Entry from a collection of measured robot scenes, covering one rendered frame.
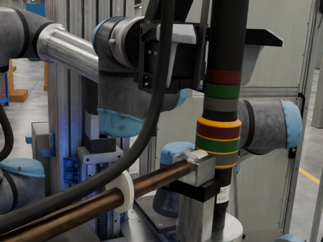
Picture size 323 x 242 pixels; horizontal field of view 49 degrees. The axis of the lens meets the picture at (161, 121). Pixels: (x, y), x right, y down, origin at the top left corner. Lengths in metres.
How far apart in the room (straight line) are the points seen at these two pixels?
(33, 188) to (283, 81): 1.92
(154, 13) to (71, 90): 0.78
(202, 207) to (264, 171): 2.36
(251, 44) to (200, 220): 0.18
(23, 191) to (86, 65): 0.43
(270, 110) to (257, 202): 1.98
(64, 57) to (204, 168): 0.56
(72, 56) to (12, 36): 0.14
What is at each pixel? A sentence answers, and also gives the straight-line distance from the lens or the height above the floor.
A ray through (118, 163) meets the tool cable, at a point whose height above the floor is 1.55.
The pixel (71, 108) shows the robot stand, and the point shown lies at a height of 1.38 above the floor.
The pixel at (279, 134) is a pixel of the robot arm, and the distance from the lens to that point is 0.85.
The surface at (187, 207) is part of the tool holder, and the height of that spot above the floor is 1.48.
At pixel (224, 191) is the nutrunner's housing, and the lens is 0.36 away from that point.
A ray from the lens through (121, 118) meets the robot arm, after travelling 0.58.
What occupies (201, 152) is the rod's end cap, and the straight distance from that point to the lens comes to 0.33.
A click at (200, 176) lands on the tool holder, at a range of 0.32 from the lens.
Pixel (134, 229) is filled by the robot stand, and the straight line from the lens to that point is 1.34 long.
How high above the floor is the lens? 1.64
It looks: 14 degrees down
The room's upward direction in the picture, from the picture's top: 3 degrees clockwise
